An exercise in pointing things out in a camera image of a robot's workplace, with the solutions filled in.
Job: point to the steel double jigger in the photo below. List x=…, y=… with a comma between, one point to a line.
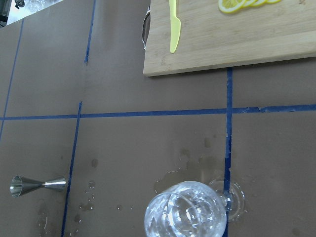
x=20, y=185

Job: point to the yellow plastic knife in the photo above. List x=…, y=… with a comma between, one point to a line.
x=175, y=26

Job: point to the clear wine glass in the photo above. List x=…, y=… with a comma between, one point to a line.
x=194, y=209

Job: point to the bamboo cutting board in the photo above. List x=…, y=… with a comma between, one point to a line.
x=210, y=39

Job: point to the lemon slice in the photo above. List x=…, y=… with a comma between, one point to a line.
x=258, y=3
x=272, y=1
x=248, y=3
x=230, y=6

